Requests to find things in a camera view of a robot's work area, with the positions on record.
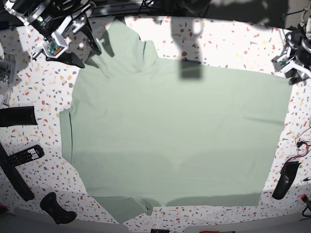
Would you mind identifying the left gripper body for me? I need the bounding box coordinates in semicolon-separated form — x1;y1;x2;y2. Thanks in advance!
283;46;311;80

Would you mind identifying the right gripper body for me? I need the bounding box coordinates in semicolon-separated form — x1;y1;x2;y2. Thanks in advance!
33;9;91;47

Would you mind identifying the light green T-shirt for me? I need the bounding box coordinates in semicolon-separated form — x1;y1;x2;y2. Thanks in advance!
59;20;292;223

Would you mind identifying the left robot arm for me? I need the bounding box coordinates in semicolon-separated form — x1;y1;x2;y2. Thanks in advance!
284;8;311;85

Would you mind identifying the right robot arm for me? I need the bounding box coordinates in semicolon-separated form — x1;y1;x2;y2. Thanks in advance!
3;0;102;68

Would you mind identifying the clear plastic parts box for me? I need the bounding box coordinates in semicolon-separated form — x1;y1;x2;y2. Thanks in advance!
0;59;16;106

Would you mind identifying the black TV remote control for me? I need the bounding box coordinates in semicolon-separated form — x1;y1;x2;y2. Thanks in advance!
8;145;45;167

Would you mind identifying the long black bar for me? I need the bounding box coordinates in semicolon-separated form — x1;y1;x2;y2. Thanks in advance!
0;145;35;201

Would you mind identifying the black game controller grip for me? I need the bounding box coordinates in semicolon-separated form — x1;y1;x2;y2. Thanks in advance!
40;192;77;224

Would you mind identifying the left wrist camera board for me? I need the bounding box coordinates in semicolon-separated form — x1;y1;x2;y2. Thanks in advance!
271;55;289;72

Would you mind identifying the red and white wire bundle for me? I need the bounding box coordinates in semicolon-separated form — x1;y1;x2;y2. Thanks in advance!
284;116;311;168

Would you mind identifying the black curved handle left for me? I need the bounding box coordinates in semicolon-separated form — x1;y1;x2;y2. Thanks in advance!
0;106;37;127

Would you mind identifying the black curved handle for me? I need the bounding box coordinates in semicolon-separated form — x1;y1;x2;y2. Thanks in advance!
272;161;300;200
0;106;37;127

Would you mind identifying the black curved handle right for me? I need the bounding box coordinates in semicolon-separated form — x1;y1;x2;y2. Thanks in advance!
272;161;300;200

